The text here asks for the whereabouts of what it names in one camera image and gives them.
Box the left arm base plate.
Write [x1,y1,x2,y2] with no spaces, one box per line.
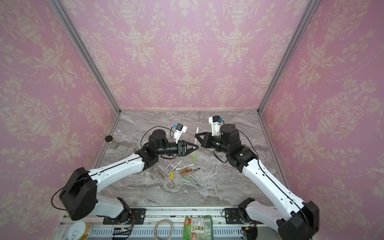
[103,208,147,225]

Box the aluminium corner frame post left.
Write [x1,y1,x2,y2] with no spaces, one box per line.
[48,0,121,115]

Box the white pen yellow end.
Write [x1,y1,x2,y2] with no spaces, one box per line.
[193,127,199,154]

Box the orange brown pen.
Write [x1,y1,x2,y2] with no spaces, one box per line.
[182,168,200,177]

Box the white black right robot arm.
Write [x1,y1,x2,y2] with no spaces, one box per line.
[195,124,320,240]

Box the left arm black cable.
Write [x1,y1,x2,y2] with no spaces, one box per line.
[140,125,178,160]

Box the white pen red label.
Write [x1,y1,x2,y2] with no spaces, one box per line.
[175,164,195,171]

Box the aluminium corner frame post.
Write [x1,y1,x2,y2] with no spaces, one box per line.
[258,0,321,115]
[48,0,121,115]

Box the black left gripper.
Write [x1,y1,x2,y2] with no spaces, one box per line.
[156,139,199,157]

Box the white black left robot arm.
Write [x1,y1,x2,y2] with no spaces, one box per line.
[59,130,199,223]

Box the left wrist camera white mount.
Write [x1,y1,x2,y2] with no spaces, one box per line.
[173,124,188,143]

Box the pink pen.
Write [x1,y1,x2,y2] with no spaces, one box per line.
[165,156,176,170]

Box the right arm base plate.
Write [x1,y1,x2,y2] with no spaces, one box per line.
[221,208,264,226]

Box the green snack packet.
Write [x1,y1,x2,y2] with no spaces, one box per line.
[183,216,214,240]

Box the aluminium corner frame post right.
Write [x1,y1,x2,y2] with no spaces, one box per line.
[258,0,321,115]

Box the small jar black lid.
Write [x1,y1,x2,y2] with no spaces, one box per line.
[105,135,119,150]

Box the brown pen cap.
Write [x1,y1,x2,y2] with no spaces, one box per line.
[179,167,188,175]

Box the cable ring coil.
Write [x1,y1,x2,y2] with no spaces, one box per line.
[154,218,175,240]

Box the pale green pen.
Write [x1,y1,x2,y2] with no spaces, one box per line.
[185,176,201,188]

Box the white pen green end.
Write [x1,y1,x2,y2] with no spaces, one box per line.
[167,160,183,176]

